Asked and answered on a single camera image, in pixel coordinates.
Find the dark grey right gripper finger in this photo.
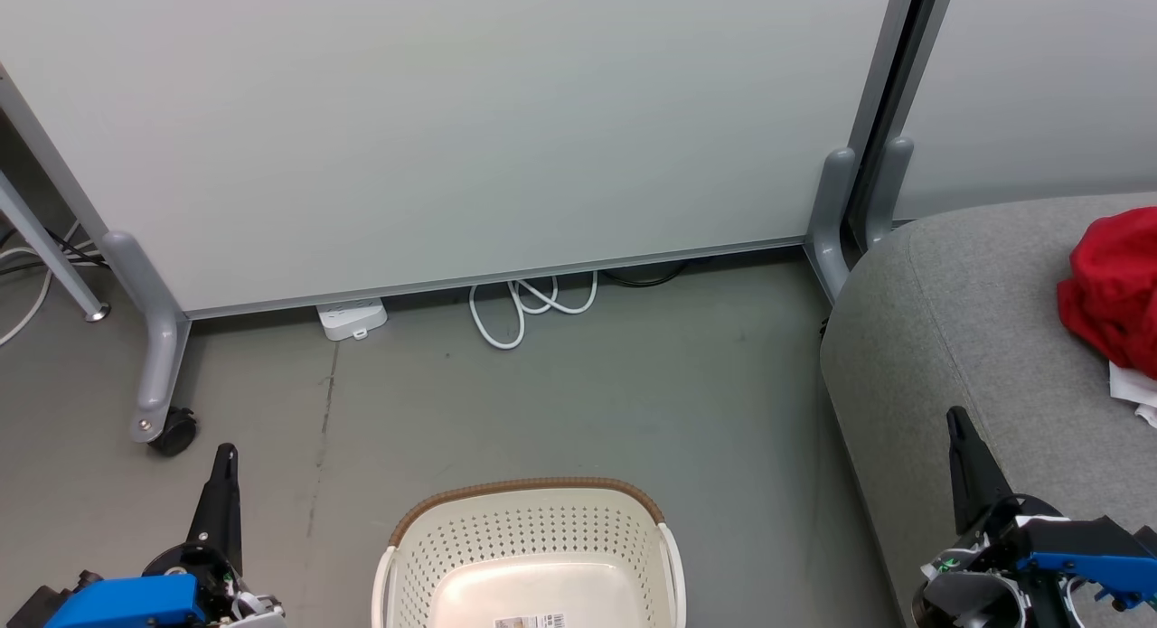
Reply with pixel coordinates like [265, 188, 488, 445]
[945, 406, 1015, 536]

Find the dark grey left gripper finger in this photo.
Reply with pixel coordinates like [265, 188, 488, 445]
[184, 442, 244, 576]

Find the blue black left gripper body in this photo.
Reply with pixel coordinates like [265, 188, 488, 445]
[41, 542, 287, 628]

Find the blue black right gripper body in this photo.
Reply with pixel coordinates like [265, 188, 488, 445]
[911, 494, 1157, 628]

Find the red white clothing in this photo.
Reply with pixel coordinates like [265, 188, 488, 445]
[1057, 205, 1157, 428]

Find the cream laundry basket brown rim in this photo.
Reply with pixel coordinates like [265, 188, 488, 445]
[371, 477, 688, 628]

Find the black caster wheel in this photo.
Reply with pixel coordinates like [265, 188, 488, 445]
[147, 406, 199, 458]

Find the grey fabric sofa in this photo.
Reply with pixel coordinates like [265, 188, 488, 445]
[819, 192, 1157, 628]

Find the grey partition foot with caster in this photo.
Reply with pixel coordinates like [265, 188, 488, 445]
[100, 230, 193, 445]

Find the white power strip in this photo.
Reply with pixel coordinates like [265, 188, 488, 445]
[315, 297, 389, 342]

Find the grey metal table leg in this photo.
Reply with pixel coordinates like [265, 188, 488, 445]
[0, 170, 112, 324]

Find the narrow white partition panel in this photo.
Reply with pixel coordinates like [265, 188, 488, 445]
[890, 0, 1157, 222]

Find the wide white partition panel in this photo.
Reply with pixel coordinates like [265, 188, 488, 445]
[0, 0, 923, 321]

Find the long white floor cable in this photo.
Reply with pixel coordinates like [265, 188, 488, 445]
[0, 220, 84, 350]

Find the black floor cable bundle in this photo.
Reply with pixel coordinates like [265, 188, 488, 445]
[0, 229, 108, 271]

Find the coiled white power cable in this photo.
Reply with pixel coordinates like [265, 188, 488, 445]
[467, 270, 600, 351]

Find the thin black cable under partition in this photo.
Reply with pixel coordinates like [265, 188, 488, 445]
[600, 261, 690, 288]

